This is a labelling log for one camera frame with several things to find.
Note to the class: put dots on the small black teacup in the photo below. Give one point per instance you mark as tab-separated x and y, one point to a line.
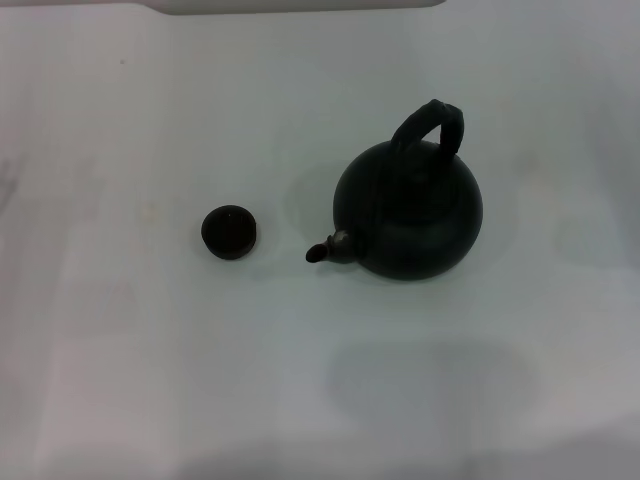
230	235

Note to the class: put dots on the black round teapot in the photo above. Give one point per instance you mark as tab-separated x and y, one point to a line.
415	225

